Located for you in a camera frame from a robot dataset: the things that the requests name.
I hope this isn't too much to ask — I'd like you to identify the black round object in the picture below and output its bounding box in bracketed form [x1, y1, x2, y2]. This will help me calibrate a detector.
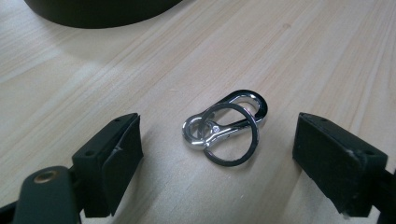
[23, 0, 183, 30]

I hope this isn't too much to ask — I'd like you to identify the silver carabiner clip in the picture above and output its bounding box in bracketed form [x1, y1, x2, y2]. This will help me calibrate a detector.
[181, 90, 269, 151]

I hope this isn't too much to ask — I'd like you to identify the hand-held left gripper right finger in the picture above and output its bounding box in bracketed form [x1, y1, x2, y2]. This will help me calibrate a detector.
[291, 112, 389, 218]

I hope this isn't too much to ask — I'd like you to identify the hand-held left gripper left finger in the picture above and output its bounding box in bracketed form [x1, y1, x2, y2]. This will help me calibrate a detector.
[71, 112, 145, 218]

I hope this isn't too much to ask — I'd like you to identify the dark metal key ring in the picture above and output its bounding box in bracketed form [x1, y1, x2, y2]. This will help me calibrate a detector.
[201, 103, 261, 167]

